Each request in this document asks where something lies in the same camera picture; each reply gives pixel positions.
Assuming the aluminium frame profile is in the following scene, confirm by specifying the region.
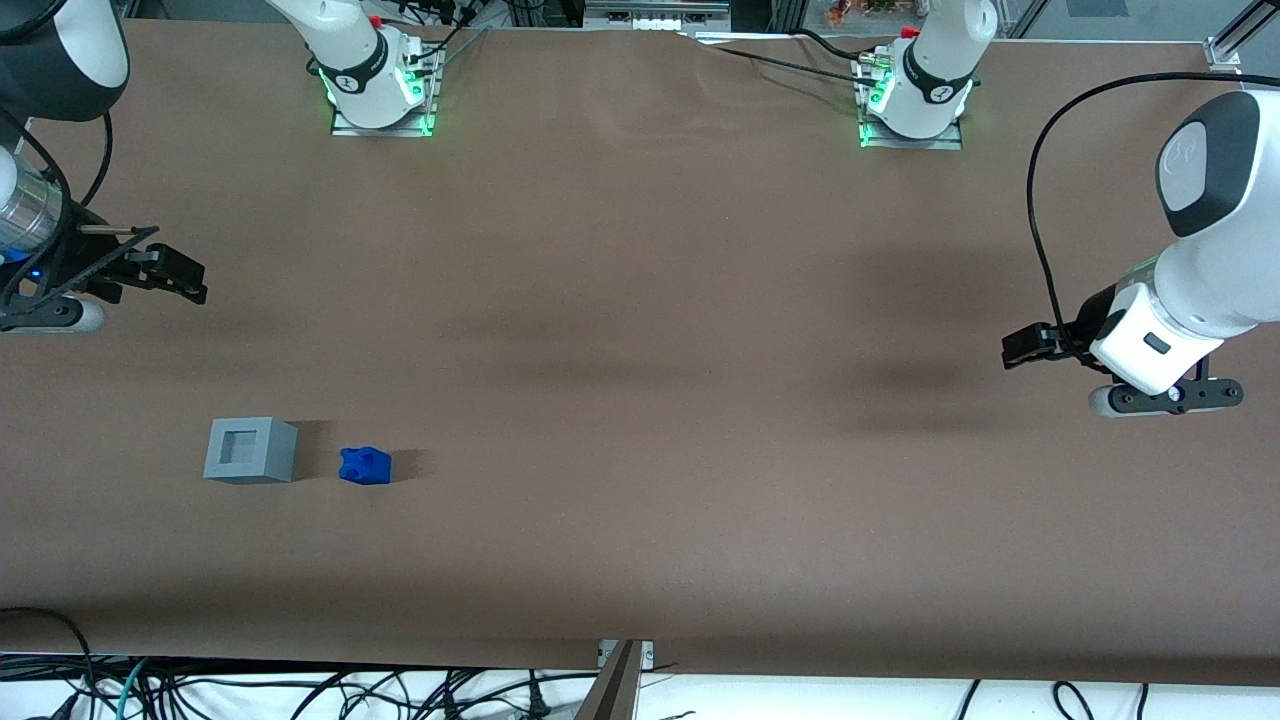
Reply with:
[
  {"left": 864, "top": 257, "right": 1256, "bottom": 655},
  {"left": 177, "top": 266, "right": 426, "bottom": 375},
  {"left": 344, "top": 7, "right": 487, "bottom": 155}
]
[{"left": 1205, "top": 0, "right": 1280, "bottom": 73}]

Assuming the small blue plastic part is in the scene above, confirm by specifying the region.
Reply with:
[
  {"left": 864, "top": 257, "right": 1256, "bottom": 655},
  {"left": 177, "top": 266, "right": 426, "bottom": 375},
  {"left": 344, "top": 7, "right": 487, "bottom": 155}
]
[{"left": 339, "top": 445, "right": 393, "bottom": 487}]

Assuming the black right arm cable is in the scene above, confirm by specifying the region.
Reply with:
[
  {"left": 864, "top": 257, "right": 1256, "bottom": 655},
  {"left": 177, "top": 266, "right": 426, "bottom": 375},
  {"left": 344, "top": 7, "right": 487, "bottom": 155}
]
[{"left": 0, "top": 105, "right": 113, "bottom": 301}]

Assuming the black looped floor cable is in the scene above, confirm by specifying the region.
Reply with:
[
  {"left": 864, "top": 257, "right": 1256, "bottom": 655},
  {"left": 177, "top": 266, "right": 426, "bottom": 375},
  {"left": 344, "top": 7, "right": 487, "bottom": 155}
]
[{"left": 0, "top": 607, "right": 98, "bottom": 720}]

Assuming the teal floor cable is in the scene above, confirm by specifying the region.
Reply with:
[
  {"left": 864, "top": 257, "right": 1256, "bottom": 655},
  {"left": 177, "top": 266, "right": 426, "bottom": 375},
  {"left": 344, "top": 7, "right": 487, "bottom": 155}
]
[{"left": 112, "top": 657, "right": 153, "bottom": 720}]

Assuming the brown table cover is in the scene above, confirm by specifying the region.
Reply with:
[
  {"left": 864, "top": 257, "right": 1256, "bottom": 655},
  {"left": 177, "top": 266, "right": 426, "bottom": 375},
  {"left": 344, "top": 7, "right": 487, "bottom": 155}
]
[{"left": 0, "top": 18, "right": 1280, "bottom": 689}]

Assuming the black base connector cable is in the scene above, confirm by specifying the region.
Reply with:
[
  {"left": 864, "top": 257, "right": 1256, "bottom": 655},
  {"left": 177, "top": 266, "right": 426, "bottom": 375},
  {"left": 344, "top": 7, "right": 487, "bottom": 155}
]
[{"left": 405, "top": 0, "right": 491, "bottom": 71}]

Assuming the orange background clutter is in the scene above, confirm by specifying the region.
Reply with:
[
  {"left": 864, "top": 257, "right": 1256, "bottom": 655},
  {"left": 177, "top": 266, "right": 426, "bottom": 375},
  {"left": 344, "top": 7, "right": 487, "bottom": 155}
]
[{"left": 825, "top": 0, "right": 936, "bottom": 26}]

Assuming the dark metal bar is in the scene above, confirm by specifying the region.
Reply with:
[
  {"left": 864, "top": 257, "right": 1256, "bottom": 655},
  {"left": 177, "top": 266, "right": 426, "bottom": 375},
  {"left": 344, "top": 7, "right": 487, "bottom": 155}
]
[{"left": 572, "top": 640, "right": 643, "bottom": 720}]

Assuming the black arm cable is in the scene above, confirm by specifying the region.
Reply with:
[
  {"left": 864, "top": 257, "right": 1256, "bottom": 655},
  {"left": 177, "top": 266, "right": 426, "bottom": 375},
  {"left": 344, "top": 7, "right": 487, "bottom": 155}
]
[
  {"left": 1026, "top": 72, "right": 1251, "bottom": 363},
  {"left": 0, "top": 105, "right": 113, "bottom": 301}
]

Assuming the black table cable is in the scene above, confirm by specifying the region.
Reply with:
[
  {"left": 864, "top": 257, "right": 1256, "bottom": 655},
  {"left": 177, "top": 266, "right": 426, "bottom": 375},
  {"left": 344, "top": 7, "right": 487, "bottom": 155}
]
[
  {"left": 790, "top": 28, "right": 891, "bottom": 67},
  {"left": 690, "top": 38, "right": 881, "bottom": 91}
]

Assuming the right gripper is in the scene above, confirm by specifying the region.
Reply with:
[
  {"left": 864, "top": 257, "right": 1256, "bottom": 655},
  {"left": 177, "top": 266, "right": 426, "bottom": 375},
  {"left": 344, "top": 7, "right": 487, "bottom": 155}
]
[{"left": 0, "top": 205, "right": 208, "bottom": 305}]

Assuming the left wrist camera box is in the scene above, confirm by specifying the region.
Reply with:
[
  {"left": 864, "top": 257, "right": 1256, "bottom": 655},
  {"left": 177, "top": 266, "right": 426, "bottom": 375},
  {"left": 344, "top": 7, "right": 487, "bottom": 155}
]
[{"left": 1089, "top": 378, "right": 1245, "bottom": 419}]

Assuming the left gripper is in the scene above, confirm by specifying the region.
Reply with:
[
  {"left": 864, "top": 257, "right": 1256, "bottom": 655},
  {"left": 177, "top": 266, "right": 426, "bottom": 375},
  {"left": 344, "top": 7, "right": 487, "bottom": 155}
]
[{"left": 1002, "top": 283, "right": 1227, "bottom": 397}]

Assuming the gray square base block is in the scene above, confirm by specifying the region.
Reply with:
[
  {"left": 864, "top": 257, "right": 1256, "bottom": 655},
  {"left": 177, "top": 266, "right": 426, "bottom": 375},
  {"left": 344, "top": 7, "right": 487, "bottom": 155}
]
[{"left": 203, "top": 416, "right": 299, "bottom": 486}]

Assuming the white power strip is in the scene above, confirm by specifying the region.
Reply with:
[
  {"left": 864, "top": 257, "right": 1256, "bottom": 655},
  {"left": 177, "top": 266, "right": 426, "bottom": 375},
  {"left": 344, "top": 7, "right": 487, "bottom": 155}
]
[{"left": 585, "top": 0, "right": 731, "bottom": 33}]

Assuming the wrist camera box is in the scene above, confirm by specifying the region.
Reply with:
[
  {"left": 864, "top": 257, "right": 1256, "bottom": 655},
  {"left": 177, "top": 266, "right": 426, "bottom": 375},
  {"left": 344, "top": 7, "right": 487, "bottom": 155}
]
[
  {"left": 1089, "top": 378, "right": 1245, "bottom": 419},
  {"left": 0, "top": 298, "right": 107, "bottom": 334}
]

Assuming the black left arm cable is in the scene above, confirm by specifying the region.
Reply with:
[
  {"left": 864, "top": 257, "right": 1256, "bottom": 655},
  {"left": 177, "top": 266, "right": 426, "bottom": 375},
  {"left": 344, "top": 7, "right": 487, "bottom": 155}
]
[{"left": 1026, "top": 72, "right": 1251, "bottom": 363}]

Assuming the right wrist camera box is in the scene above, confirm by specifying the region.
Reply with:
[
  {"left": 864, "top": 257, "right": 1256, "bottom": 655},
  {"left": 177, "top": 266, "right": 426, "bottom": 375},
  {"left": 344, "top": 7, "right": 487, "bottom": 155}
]
[{"left": 0, "top": 298, "right": 107, "bottom": 334}]

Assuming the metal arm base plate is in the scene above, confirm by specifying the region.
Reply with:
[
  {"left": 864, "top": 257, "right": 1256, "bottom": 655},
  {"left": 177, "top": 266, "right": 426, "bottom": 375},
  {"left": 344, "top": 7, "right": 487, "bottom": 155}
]
[
  {"left": 857, "top": 50, "right": 966, "bottom": 152},
  {"left": 330, "top": 45, "right": 439, "bottom": 139}
]

